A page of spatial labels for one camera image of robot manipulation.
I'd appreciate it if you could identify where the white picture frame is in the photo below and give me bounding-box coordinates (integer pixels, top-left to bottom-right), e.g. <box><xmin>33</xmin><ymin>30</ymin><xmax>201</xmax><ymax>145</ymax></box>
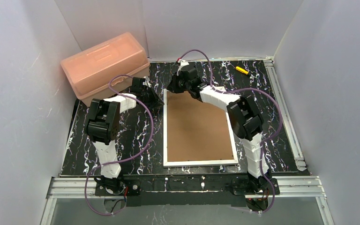
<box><xmin>163</xmin><ymin>90</ymin><xmax>239</xmax><ymax>167</ymax></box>

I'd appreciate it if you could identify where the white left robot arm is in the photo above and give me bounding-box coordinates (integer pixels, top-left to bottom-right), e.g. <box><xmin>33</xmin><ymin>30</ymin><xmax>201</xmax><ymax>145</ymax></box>
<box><xmin>84</xmin><ymin>76</ymin><xmax>163</xmax><ymax>179</ymax></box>

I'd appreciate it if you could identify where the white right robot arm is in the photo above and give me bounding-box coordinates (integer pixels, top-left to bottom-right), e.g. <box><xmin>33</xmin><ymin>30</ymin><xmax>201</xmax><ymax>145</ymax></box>
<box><xmin>167</xmin><ymin>60</ymin><xmax>269</xmax><ymax>179</ymax></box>

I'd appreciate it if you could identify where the yellow screwdriver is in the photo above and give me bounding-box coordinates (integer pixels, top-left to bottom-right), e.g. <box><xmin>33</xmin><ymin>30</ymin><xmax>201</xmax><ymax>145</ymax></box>
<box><xmin>235</xmin><ymin>66</ymin><xmax>251</xmax><ymax>76</ymax></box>

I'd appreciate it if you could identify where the pink plastic storage box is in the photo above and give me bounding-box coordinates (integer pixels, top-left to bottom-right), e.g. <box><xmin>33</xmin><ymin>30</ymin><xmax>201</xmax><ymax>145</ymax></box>
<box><xmin>60</xmin><ymin>32</ymin><xmax>150</xmax><ymax>106</ymax></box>

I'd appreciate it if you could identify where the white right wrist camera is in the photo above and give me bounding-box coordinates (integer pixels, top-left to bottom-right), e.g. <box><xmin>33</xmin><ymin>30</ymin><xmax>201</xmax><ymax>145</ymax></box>
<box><xmin>176</xmin><ymin>58</ymin><xmax>189</xmax><ymax>75</ymax></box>

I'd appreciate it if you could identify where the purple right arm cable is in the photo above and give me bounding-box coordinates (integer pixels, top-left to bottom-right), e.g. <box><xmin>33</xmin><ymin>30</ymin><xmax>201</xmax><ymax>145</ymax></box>
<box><xmin>177</xmin><ymin>49</ymin><xmax>284</xmax><ymax>215</ymax></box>

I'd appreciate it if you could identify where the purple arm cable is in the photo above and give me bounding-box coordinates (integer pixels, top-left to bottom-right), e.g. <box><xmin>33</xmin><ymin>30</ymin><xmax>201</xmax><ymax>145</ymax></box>
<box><xmin>177</xmin><ymin>49</ymin><xmax>284</xmax><ymax>215</ymax></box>
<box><xmin>84</xmin><ymin>75</ymin><xmax>155</xmax><ymax>217</ymax></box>

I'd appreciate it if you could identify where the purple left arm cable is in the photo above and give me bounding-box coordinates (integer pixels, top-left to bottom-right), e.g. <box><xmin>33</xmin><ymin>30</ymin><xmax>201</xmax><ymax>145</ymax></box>
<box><xmin>84</xmin><ymin>75</ymin><xmax>155</xmax><ymax>217</ymax></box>

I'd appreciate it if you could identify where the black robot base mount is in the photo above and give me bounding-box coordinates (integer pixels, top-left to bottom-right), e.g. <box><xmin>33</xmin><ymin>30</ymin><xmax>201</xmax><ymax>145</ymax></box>
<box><xmin>94</xmin><ymin>173</ymin><xmax>280</xmax><ymax>208</ymax></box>

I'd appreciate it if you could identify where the aluminium rail frame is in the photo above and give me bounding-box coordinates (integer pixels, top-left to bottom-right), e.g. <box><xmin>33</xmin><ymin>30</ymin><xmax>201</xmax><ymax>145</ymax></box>
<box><xmin>41</xmin><ymin>59</ymin><xmax>332</xmax><ymax>225</ymax></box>

